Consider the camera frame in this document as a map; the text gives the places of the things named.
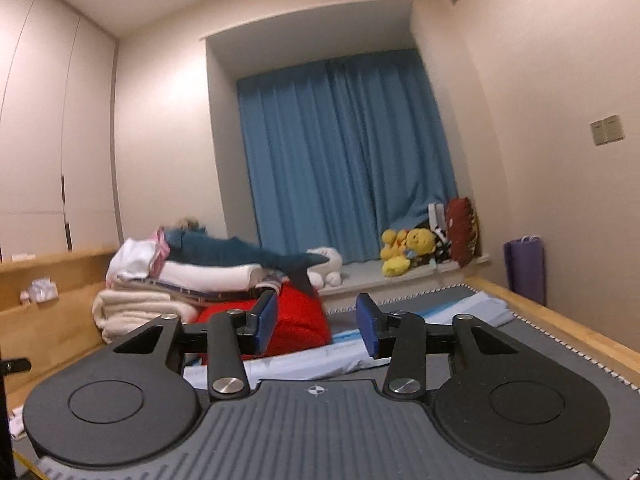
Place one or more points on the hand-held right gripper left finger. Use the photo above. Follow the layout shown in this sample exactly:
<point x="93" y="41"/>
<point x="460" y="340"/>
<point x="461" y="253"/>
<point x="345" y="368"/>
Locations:
<point x="267" y="320"/>

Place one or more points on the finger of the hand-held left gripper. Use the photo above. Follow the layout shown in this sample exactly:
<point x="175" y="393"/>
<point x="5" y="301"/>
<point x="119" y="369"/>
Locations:
<point x="17" y="366"/>

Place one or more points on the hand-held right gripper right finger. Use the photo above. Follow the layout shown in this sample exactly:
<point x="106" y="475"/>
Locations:
<point x="367" y="327"/>

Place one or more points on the red fluffy blanket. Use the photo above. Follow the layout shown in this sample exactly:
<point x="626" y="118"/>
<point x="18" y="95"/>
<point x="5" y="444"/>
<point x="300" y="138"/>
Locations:
<point x="300" y="320"/>

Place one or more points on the window sill ledge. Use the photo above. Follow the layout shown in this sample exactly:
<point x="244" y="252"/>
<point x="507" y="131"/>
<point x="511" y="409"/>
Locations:
<point x="360" y="275"/>

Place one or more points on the small bottle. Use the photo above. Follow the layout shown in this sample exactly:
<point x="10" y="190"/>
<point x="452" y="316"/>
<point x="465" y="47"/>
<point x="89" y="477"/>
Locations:
<point x="25" y="297"/>

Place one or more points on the white pillow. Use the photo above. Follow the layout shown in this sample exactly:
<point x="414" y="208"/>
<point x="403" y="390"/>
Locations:
<point x="210" y="275"/>

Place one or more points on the yellow duck plush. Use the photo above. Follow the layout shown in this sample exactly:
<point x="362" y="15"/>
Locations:
<point x="394" y="255"/>

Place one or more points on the white plush toy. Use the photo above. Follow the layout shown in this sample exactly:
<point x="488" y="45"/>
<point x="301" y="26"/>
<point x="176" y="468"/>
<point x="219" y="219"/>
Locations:
<point x="330" y="260"/>

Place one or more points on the tissue pack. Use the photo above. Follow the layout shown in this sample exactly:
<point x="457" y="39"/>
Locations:
<point x="44" y="290"/>

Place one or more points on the navy-edged folded blanket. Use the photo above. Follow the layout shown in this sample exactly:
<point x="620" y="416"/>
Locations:
<point x="190" y="296"/>

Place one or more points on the light blue sheet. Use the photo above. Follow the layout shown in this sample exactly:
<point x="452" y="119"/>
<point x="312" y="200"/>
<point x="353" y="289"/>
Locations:
<point x="450" y="310"/>

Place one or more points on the dark blue shark plush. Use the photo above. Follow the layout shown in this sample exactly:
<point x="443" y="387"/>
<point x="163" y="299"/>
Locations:
<point x="220" y="250"/>

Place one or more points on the yellow round plush toy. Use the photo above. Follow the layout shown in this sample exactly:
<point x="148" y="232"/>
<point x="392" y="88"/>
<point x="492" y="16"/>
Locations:
<point x="420" y="242"/>

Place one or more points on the white dotted folded quilt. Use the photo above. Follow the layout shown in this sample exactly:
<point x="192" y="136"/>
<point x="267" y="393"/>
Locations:
<point x="120" y="332"/>

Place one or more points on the black and white striped plush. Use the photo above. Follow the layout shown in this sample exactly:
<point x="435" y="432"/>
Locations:
<point x="441" y="245"/>

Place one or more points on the small brown plush toy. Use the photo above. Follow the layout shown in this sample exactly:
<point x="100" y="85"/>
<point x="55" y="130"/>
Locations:
<point x="190" y="225"/>

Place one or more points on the cream folded quilt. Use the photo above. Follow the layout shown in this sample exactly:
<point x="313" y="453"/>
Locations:
<point x="130" y="305"/>

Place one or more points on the white plastic object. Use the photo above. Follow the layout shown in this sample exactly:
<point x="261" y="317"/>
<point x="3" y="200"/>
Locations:
<point x="436" y="215"/>

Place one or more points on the dark red cushion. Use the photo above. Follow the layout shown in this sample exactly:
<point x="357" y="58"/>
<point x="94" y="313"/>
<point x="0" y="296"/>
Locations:
<point x="461" y="230"/>

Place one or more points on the white and pink clothing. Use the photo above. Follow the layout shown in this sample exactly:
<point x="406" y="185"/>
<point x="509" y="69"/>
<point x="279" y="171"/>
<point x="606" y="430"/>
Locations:
<point x="132" y="257"/>

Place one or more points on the purple paper bag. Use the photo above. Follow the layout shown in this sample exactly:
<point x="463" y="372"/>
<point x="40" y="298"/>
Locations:
<point x="525" y="270"/>

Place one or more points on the blue curtain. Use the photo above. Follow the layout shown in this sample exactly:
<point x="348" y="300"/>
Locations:
<point x="340" y="160"/>

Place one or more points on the cream wardrobe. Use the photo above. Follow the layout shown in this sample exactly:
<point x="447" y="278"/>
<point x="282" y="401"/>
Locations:
<point x="40" y="135"/>

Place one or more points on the wooden bed frame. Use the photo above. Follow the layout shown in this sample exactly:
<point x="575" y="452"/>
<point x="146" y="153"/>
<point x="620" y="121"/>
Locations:
<point x="50" y="330"/>

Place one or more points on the wall switch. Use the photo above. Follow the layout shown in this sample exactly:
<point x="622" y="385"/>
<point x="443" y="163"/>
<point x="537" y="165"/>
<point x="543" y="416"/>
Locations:
<point x="607" y="130"/>

